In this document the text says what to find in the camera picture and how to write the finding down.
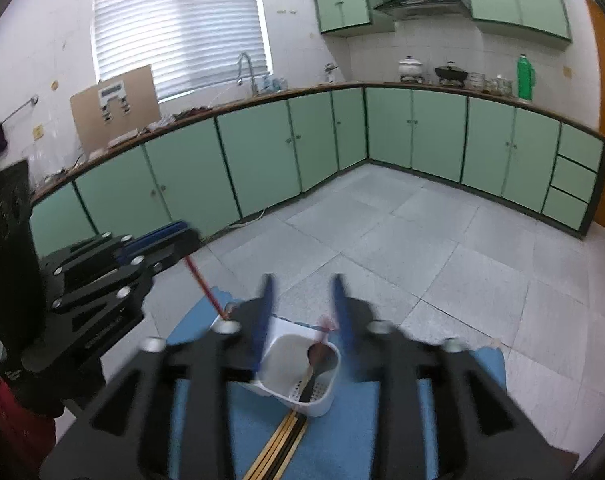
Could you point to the white plastic utensil holder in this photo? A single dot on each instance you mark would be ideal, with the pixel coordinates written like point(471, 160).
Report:
point(287, 355)

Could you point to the person's left forearm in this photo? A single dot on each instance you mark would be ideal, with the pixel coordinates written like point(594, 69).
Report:
point(12, 435)

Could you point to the metal towel bar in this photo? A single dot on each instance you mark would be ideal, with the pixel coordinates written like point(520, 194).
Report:
point(20, 109)

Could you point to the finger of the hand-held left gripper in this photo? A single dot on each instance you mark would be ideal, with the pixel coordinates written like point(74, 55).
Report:
point(157, 235)
point(175, 250)

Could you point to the black wok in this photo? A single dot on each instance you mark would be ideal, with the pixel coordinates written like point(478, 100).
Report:
point(451, 74)

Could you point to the small white kettle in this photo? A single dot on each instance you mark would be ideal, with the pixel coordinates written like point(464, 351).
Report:
point(331, 74)

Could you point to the dark spoon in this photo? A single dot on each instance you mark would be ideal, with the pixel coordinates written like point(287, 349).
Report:
point(316, 355)

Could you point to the black range hood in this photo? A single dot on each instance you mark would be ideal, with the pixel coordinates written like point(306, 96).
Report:
point(417, 6)

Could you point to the white window blind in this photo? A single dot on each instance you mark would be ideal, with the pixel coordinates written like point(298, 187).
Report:
point(182, 25)

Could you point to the clear plastic bottles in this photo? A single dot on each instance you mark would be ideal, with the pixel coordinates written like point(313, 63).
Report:
point(272, 84)

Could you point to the metal kitchen faucet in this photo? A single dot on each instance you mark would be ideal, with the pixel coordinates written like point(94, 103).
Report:
point(254, 82)

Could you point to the brown cardboard board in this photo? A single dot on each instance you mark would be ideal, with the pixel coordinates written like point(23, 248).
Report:
point(142, 100)

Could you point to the blue mat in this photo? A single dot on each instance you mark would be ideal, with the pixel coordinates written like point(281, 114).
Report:
point(342, 435)

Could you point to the glass jars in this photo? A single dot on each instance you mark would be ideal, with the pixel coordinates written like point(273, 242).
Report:
point(500, 85)

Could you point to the yellowed wall socket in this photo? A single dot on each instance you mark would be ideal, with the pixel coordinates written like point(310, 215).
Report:
point(38, 133)

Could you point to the green lower kitchen cabinets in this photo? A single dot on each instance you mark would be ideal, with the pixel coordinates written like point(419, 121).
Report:
point(262, 160)

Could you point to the white cooking pot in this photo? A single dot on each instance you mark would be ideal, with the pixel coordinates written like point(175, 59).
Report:
point(410, 67)

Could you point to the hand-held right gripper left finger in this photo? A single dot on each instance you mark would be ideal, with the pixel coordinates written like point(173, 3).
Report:
point(264, 320)

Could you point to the dark cloth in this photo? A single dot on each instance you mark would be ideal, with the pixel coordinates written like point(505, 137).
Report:
point(190, 113)

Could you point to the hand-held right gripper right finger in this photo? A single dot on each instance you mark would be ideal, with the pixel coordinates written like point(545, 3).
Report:
point(342, 320)

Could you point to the green thermos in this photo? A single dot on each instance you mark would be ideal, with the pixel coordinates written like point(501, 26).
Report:
point(526, 80)

